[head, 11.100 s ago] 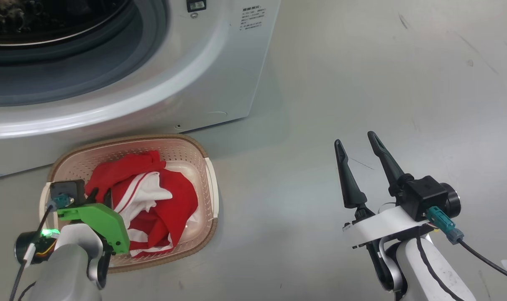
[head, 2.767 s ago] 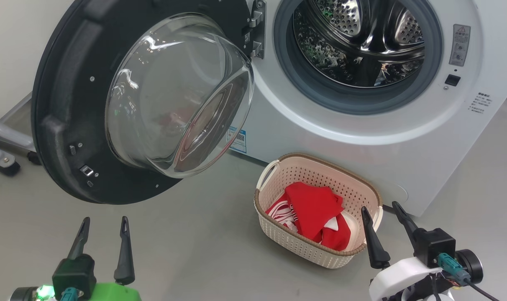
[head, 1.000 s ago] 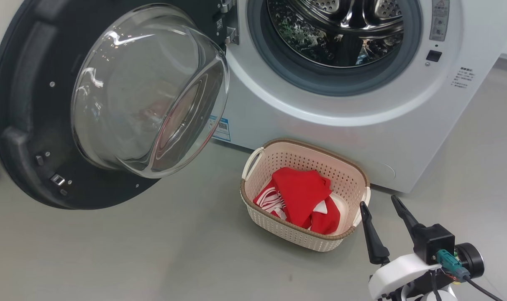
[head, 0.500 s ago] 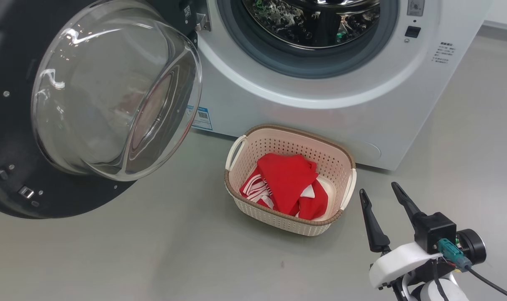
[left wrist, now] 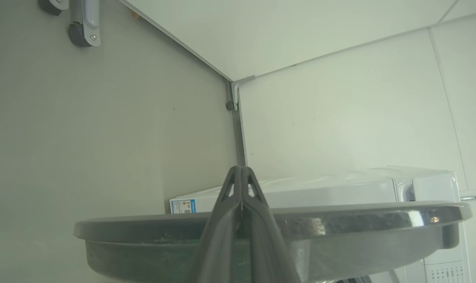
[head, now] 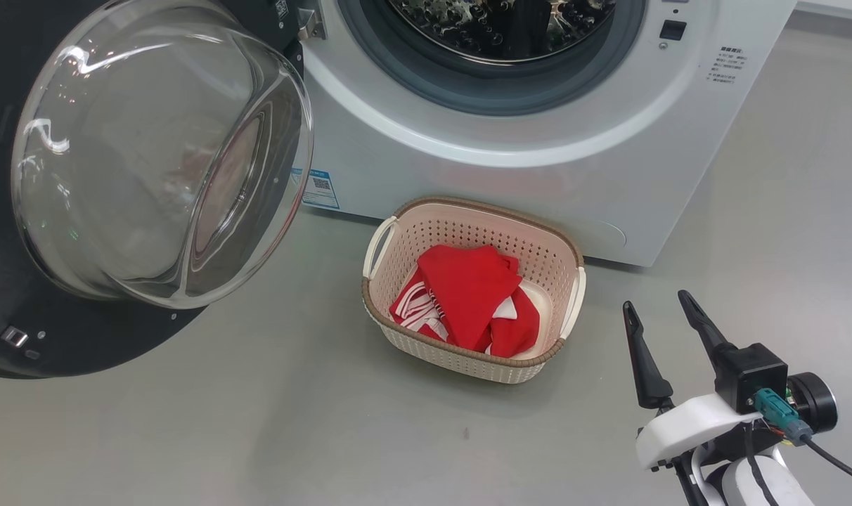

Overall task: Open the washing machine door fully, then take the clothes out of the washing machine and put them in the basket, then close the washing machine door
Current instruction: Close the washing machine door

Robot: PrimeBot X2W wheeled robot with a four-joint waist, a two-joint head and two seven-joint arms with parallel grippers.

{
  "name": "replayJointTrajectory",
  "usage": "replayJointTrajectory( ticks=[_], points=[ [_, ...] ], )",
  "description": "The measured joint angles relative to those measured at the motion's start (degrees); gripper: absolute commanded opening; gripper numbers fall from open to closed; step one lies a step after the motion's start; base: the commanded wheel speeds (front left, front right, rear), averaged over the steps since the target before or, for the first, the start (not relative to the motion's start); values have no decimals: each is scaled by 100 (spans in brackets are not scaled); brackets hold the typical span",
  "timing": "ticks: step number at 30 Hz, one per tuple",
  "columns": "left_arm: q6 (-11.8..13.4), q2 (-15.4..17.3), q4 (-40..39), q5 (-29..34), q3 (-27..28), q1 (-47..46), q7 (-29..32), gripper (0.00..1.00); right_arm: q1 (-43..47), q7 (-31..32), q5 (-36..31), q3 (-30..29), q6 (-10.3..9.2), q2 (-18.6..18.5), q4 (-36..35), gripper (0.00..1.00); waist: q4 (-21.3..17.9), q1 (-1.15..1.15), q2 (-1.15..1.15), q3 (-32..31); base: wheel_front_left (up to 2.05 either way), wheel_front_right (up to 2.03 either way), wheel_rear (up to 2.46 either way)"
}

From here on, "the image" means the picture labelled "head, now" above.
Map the white front-loading washing machine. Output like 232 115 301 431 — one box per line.
285 0 798 268

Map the round dark glass washer door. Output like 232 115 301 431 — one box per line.
0 0 314 380

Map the blue energy label sticker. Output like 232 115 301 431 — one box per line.
292 167 341 210

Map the teal right camera connector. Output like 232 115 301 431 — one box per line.
753 388 813 446

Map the smooth black right camera cable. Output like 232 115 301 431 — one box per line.
802 436 852 491

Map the twisted black right arm cable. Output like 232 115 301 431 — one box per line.
742 422 778 506

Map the cream perforated laundry basket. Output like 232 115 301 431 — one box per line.
361 196 587 384

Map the red white-striped garment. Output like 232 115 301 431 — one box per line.
389 244 541 358

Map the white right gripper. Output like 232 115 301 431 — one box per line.
623 290 764 472

